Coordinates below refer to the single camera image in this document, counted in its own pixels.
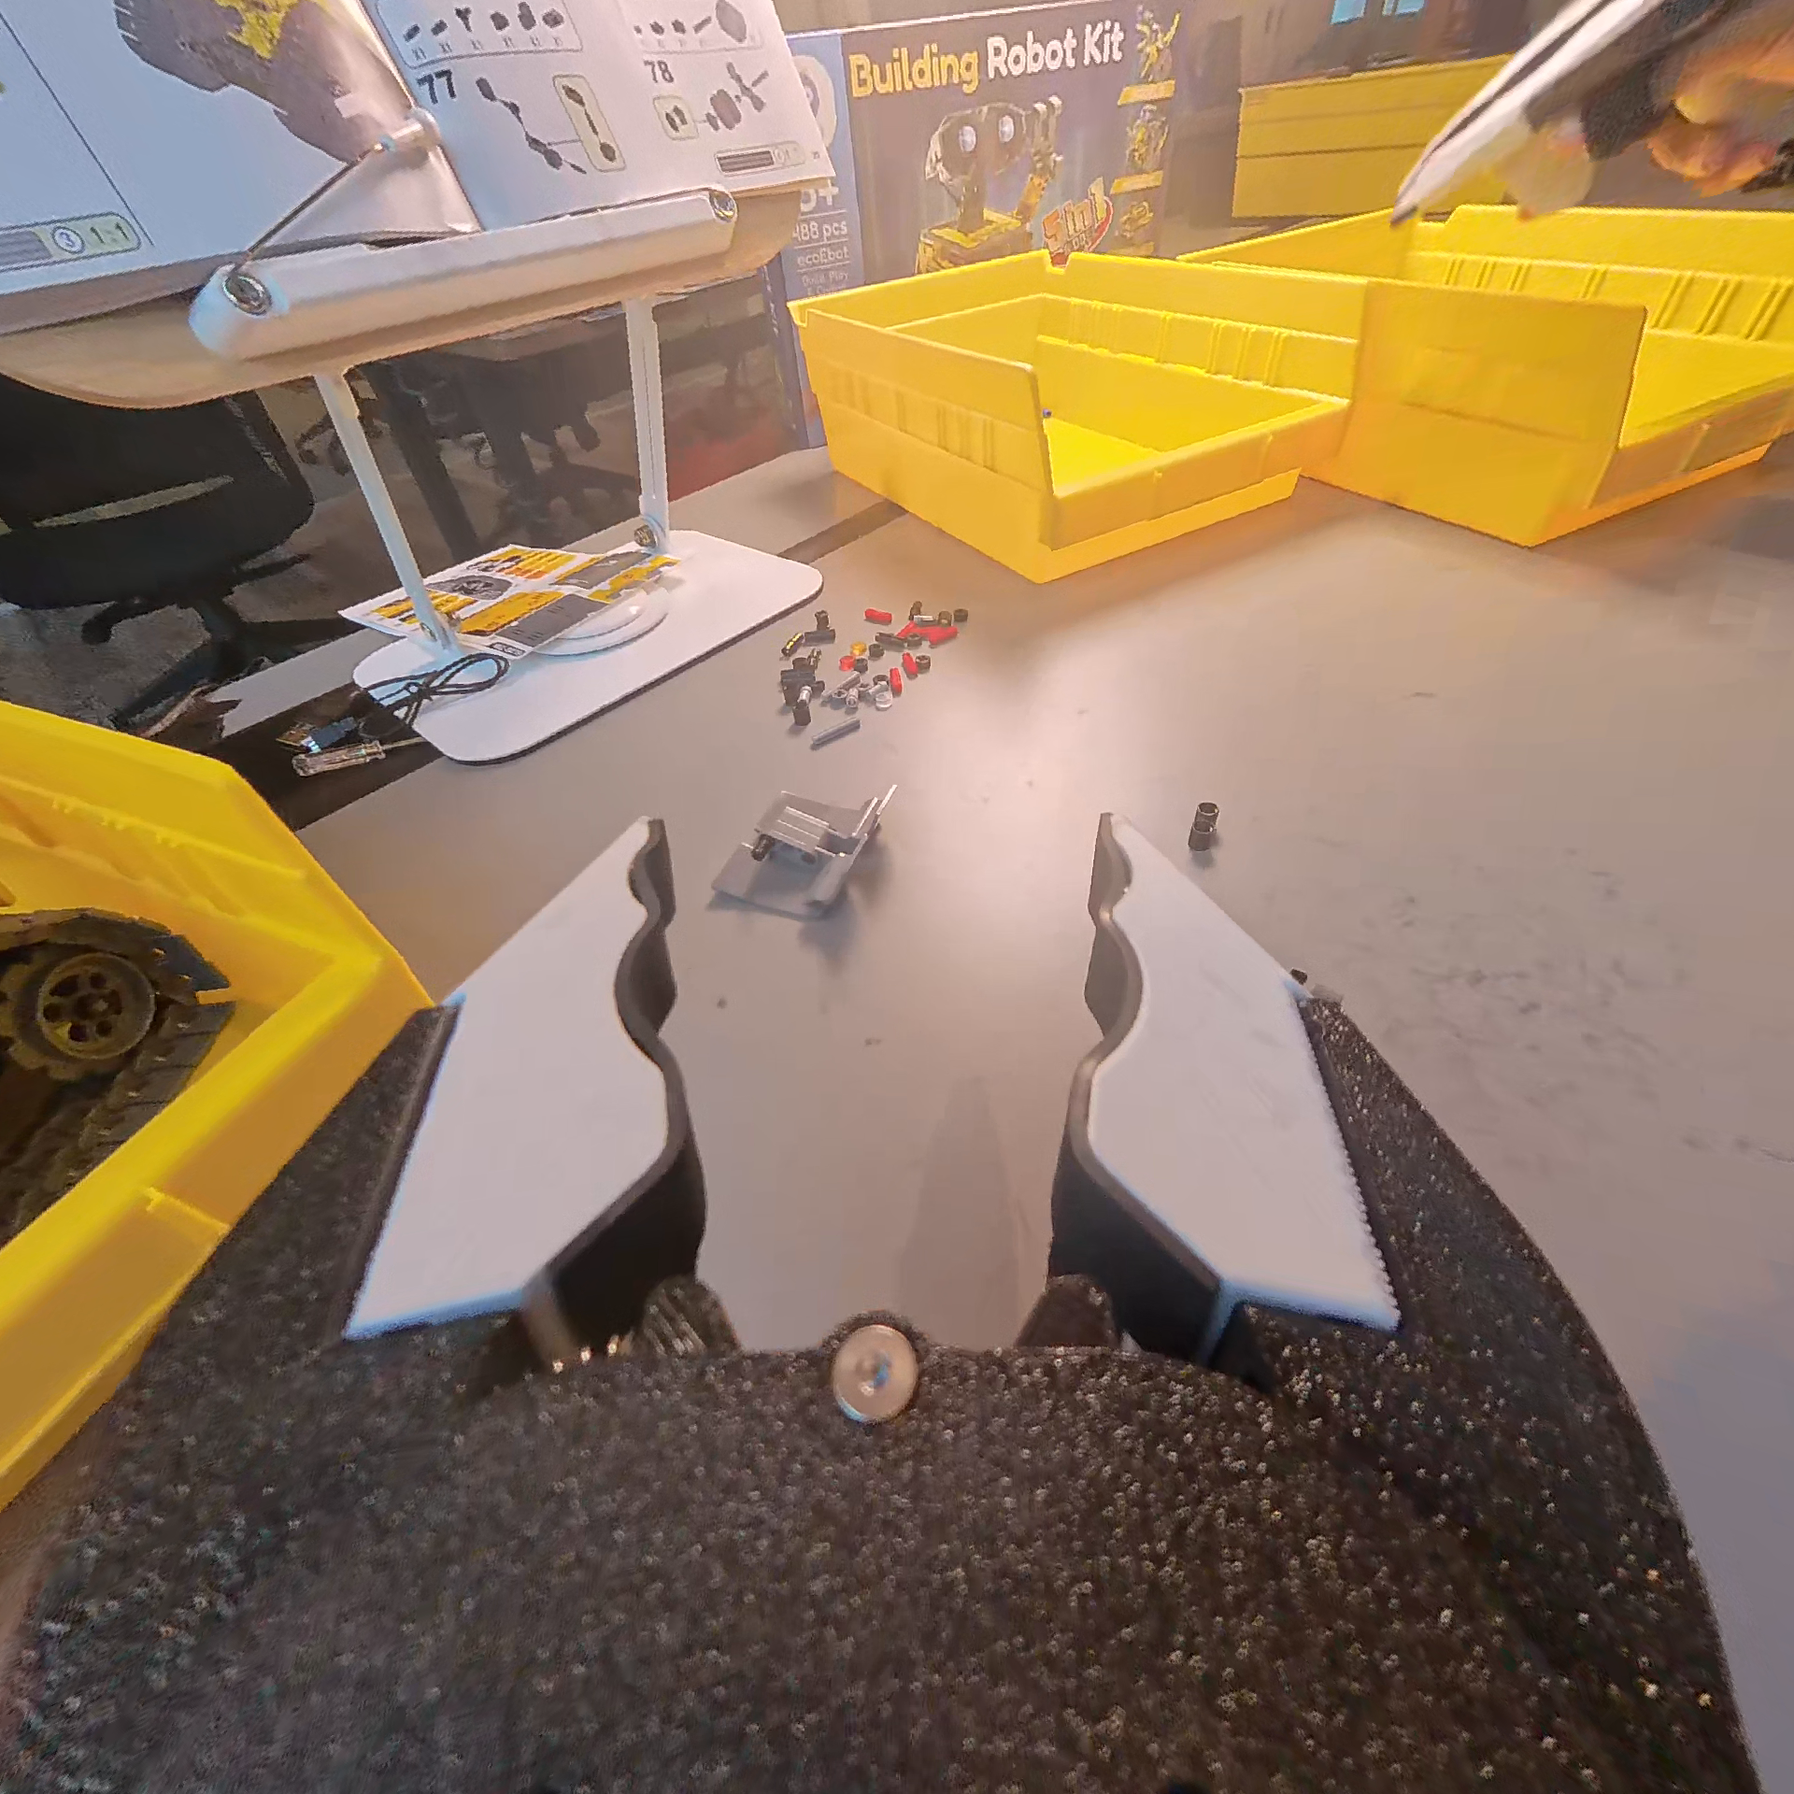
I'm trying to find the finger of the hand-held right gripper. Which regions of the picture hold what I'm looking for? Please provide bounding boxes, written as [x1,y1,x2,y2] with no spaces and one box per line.
[1420,0,1674,164]
[1390,0,1743,226]

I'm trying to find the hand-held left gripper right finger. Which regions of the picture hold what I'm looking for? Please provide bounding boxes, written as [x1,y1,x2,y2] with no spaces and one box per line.
[1047,811,1404,1370]

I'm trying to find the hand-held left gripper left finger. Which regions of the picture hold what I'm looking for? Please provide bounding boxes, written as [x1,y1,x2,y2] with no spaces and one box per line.
[346,817,706,1368]

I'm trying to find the yellow plastic bin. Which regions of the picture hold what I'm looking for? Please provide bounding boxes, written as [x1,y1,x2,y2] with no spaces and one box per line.
[790,283,1357,589]
[1174,200,1794,551]
[0,698,437,1510]

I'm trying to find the silver toy scoop part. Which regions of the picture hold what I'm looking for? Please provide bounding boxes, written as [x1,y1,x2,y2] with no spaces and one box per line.
[708,783,903,926]

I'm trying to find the pile of small toy parts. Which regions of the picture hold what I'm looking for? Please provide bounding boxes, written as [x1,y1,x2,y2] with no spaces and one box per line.
[776,600,976,753]

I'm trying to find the grey desk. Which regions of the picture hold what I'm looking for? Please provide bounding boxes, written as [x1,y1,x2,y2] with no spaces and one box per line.
[134,446,1794,1794]

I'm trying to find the person's right hand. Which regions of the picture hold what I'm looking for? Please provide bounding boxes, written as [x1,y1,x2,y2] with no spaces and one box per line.
[1648,22,1794,200]

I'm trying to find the stacked yellow bins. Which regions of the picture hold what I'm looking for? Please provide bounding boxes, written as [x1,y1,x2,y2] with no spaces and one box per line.
[1228,53,1519,222]

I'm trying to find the white folding stand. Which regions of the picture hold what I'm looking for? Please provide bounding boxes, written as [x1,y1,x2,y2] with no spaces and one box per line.
[0,182,829,767]

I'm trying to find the yellow grey sticker sheet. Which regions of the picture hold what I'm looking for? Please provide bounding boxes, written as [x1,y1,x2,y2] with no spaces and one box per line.
[340,543,685,660]

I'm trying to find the yellow picture toy box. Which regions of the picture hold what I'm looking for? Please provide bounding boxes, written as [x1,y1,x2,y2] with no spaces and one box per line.
[784,4,1204,454]

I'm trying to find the black office chair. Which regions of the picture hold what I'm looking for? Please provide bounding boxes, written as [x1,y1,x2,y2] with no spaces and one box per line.
[461,333,637,523]
[0,375,320,706]

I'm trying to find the dark office table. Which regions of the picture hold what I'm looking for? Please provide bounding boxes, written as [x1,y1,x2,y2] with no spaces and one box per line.
[362,297,790,565]

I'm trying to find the open instruction booklet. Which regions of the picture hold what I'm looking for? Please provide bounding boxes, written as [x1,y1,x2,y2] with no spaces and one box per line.
[0,0,839,305]

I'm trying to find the black usb cable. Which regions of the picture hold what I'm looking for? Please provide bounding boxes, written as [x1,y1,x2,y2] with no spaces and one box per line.
[298,648,512,753]

